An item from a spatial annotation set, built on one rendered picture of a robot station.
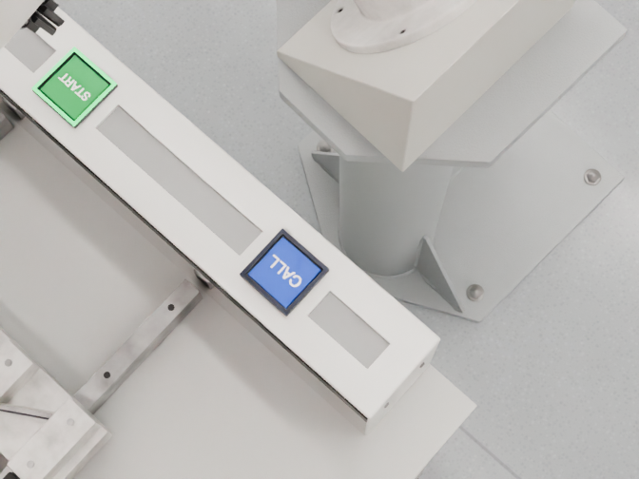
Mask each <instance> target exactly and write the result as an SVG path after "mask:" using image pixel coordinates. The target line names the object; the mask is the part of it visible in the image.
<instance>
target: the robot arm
mask: <svg viewBox="0 0 639 479"><path fill-rule="evenodd" d="M476 1H477V0H338V2H337V3H336V5H335V7H334V10H333V13H332V16H331V25H330V28H331V31H332V34H333V36H334V37H335V39H336V40H337V42H338V43H339V44H340V46H341V47H342V48H345V49H346V50H348V51H351V52H354V53H362V54H372V53H379V52H385V51H389V50H393V49H396V48H401V47H404V46H406V45H409V44H412V43H413V42H415V41H417V40H420V39H422V38H424V37H426V36H428V35H430V34H432V33H433V32H435V31H437V30H438V29H441V28H442V27H444V26H446V25H447V24H449V23H450V22H451V21H453V20H454V19H456V17H458V16H459V15H460V14H462V13H463V12H464V11H465V10H467V9H468V8H469V7H470V6H471V5H472V4H474V3H475V2H476ZM58 6H59V5H58V4H57V3H56V2H55V1H54V0H0V49H1V48H3V47H4V46H5V45H6V44H7V42H8V41H9V40H10V39H11V38H12V37H13V36H14V35H15V33H16V32H17V31H18V30H19V29H25V28H28V29H30V30H31V31H33V32H34V33H36V31H37V30H38V29H39V28H41V29H43V30H44V31H46V32H47V33H49V34H50V35H51V36H53V34H54V33H55V32H56V30H57V28H56V27H55V26H54V25H53V24H55V25H56V26H57V27H60V26H62V25H63V24H64V22H65V21H64V20H63V19H62V18H61V17H60V16H59V15H58V14H56V13H55V12H54V11H55V10H56V9H57V8H58ZM40 13H41V14H42V15H43V16H45V17H46V18H47V19H49V21H50V22H52V23H53V24H51V23H50V22H49V21H48V20H47V19H46V18H45V17H43V16H42V15H41V14H40Z"/></svg>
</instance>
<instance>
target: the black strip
mask: <svg viewBox="0 0 639 479"><path fill-rule="evenodd" d="M0 94H1V95H2V96H3V97H5V98H6V99H7V100H8V101H9V102H10V103H11V104H12V105H14V106H15V107H16V108H17V109H18V110H19V111H20V112H21V113H22V114H24V115H25V116H26V117H27V118H28V119H29V120H30V121H31V122H32V123H34V124H35V125H36V126H37V127H38V128H39V129H40V130H42V131H43V132H44V133H45V134H46V135H47V136H48V137H49V138H50V139H52V140H53V141H54V142H55V143H56V144H57V145H58V146H59V147H61V148H62V149H63V150H64V151H65V152H66V153H67V154H68V155H69V156H70V157H71V158H72V159H73V160H74V161H76V162H77V163H78V164H80V165H81V166H82V167H83V168H84V169H85V170H86V172H87V173H89V174H90V175H91V176H92V177H93V178H94V179H95V180H96V181H98V182H99V183H100V184H101V185H102V186H103V187H104V188H105V189H107V190H108V191H109V192H110V193H111V194H112V195H113V196H114V197H115V198H117V199H118V200H119V201H120V202H121V203H122V204H123V205H124V206H126V207H127V208H128V209H129V210H130V211H131V212H132V213H133V214H134V215H136V216H137V217H138V218H139V219H140V220H141V221H142V222H143V223H145V224H146V225H147V226H148V227H149V228H150V229H151V230H152V231H154V232H155V233H156V234H157V235H158V236H159V237H160V238H161V239H162V240H164V241H165V242H166V243H167V244H168V245H169V246H170V247H171V248H173V249H174V250H175V251H176V252H177V253H178V254H179V255H180V256H181V257H183V258H184V259H185V260H186V261H187V262H188V263H189V264H190V265H192V266H193V267H194V268H195V269H196V270H197V271H198V272H199V273H200V274H202V275H203V276H204V277H205V278H206V279H207V280H208V281H210V282H211V283H212V284H213V285H214V286H215V287H216V288H217V289H218V290H220V291H221V292H222V293H223V294H224V295H225V296H226V297H227V298H229V299H230V300H231V301H232V302H233V303H234V304H235V305H236V306H237V307H239V308H240V309H241V310H242V311H243V312H244V313H245V314H246V315H247V316H249V317H250V318H251V319H252V320H253V321H254V322H255V323H256V324H258V325H259V326H260V327H261V328H262V329H263V330H264V331H265V332H267V333H268V334H269V335H270V336H271V337H272V338H273V339H274V340H276V341H277V342H278V343H279V344H280V345H281V346H282V347H283V349H285V350H286V351H287V352H288V353H289V354H290V355H292V356H293V357H295V358H296V359H297V360H298V362H299V363H300V364H301V365H302V366H304V367H305V368H306V369H307V370H308V371H309V372H310V373H311V374H313V375H314V376H315V377H316V378H317V379H318V380H319V381H320V382H322V383H323V384H324V385H325V386H326V387H327V388H328V389H329V390H330V391H332V392H333V393H334V394H335V395H336V396H337V397H338V398H339V399H341V400H342V401H343V402H344V403H345V404H346V405H347V406H348V407H349V408H351V409H352V410H353V411H354V412H355V413H356V414H357V415H358V416H360V417H361V418H362V419H363V420H364V421H365V422H367V421H368V418H367V417H366V416H365V415H364V414H363V413H361V412H360V411H359V410H358V409H357V408H356V407H355V406H354V405H352V404H351V403H350V402H349V401H348V400H347V399H346V398H345V397H344V396H342V395H341V394H340V393H339V392H338V391H337V390H336V389H334V388H333V387H332V386H331V385H330V384H329V383H328V382H327V381H326V380H324V379H323V378H322V377H321V376H320V375H319V374H318V373H317V372H315V371H314V370H313V369H312V368H311V367H310V366H309V365H308V364H306V363H305V362H304V361H303V360H302V359H301V358H300V357H299V356H298V355H296V354H295V353H294V352H293V351H292V350H291V349H290V348H289V347H287V346H286V345H285V344H284V343H283V342H282V341H281V340H280V339H279V338H277V337H276V336H275V335H274V334H273V333H272V332H271V331H269V330H268V329H267V328H266V327H265V326H264V325H263V324H262V323H261V322H259V321H258V320H257V319H256V318H255V317H254V316H253V315H252V314H250V313H249V312H248V311H247V310H246V309H245V308H244V307H243V306H241V304H240V303H239V302H238V301H237V300H236V299H235V298H233V297H232V296H230V295H229V294H228V293H227V292H226V291H225V290H224V289H223V288H222V287H221V286H220V285H219V284H218V283H217V282H216V281H215V280H213V279H212V278H211V277H210V276H209V275H208V274H207V273H205V272H204V271H203V270H202V269H201V268H200V267H199V266H198V265H197V264H195V263H194V262H193V261H192V260H191V259H190V258H189V257H188V256H186V255H185V254H184V253H183V252H182V251H181V250H180V249H179V248H177V247H176V246H175V245H174V244H173V243H172V242H171V241H170V240H169V239H167V238H166V237H165V236H164V235H163V234H162V233H161V232H160V231H158V230H157V229H156V228H155V227H154V226H153V225H152V224H151V223H150V222H148V221H147V220H146V219H145V218H144V217H143V216H142V215H140V214H139V213H138V212H137V211H136V210H135V209H134V208H133V207H132V206H130V205H129V204H128V203H127V202H126V201H125V200H124V199H123V198H121V197H120V196H119V195H118V194H117V193H116V192H115V191H114V190H113V189H111V188H110V187H109V186H108V185H107V184H106V183H105V182H103V181H102V180H101V179H100V178H99V177H98V176H97V175H96V174H95V173H93V172H92V171H91V170H90V169H89V168H88V167H87V166H86V165H85V164H83V163H82V162H81V161H80V160H79V159H78V158H77V157H75V156H74V155H73V154H72V153H71V152H70V151H69V150H68V149H67V148H65V147H64V146H63V145H62V144H61V143H60V142H59V141H58V140H56V139H55V138H54V137H53V136H52V135H51V134H50V133H49V132H48V131H46V130H45V129H44V128H43V127H42V126H41V125H40V124H38V123H37V122H36V121H35V120H34V119H33V118H32V117H31V116H30V115H29V114H28V113H27V112H26V111H25V110H24V109H23V108H22V107H21V106H19V105H18V104H17V103H15V102H14V101H13V100H12V99H11V98H10V97H9V96H8V95H7V94H6V93H5V92H4V91H3V90H1V89H0Z"/></svg>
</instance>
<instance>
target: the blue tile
mask: <svg viewBox="0 0 639 479"><path fill-rule="evenodd" d="M320 272H321V270H320V268H319V267H318V266H317V265H316V264H314V263H313V262H312V261H311V260H310V259H309V258H307V257H306V256H305V255H304V254H303V253H302V252H301V251H299V250H298V249H297V248H296V247H295V246H294V245H293V244H291V243H290V242H289V241H288V240H287V239H286V238H284V237H282V238H281V239H280V240H279V241H278V242H277V243H276V244H275V245H274V246H273V248H272V249H271V250H270V251H269V252H268V253H267V254H266V255H265V256H264V257H263V258H262V259H261V260H260V261H259V263H258V264H257V265H256V266H255V267H254V268H253V269H252V270H251V271H250V272H249V273H248V276H249V277H250V278H251V279H253V280H254V281H255V282H256V283H257V284H258V285H259V286H260V287H262V289H263V290H264V291H265V292H266V293H267V294H268V295H270V296H271V297H272V298H273V299H275V300H276V301H277V302H278V303H279V304H280V305H281V306H282V307H283V308H284V309H285V310H286V309H287V308H288V307H289V306H290V305H291V304H292V303H293V302H294V300H295V299H296V298H297V297H298V296H299V295H300V294H301V293H302V292H303V291H304V290H305V288H306V287H307V286H308V285H309V284H310V283H311V282H312V281H313V280H314V279H315V278H316V277H317V276H318V274H319V273H320Z"/></svg>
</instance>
